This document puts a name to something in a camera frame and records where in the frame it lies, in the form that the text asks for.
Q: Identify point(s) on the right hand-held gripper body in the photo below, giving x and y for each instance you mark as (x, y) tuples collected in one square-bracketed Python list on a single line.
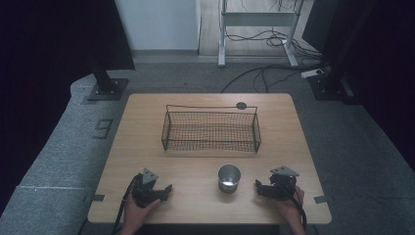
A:
[(281, 186)]

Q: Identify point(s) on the metal cup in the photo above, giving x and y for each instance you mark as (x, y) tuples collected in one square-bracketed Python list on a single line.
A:
[(229, 178)]

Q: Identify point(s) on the white power strip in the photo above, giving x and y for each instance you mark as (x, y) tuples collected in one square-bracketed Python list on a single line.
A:
[(312, 73)]

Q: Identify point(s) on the grey tape piece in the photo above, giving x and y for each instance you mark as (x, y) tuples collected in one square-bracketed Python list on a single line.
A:
[(98, 197), (321, 199)]

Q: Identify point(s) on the person's right hand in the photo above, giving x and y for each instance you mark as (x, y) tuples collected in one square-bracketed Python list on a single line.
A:
[(290, 207)]

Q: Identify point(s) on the person's left hand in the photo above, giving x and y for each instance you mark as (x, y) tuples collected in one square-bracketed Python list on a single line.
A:
[(137, 213)]

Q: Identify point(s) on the black curtain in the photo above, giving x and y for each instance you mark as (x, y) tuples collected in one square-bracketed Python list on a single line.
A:
[(375, 65), (49, 65)]

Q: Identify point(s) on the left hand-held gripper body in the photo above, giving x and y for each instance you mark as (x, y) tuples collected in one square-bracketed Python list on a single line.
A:
[(143, 191)]

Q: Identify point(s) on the black stand with base plate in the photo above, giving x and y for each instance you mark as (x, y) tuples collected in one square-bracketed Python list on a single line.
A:
[(107, 88), (329, 86)]

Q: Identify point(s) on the white desk frame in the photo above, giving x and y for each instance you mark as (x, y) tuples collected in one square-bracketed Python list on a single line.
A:
[(257, 19)]

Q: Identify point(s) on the black round table grommet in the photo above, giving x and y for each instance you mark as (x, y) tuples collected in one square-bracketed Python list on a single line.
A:
[(241, 105)]

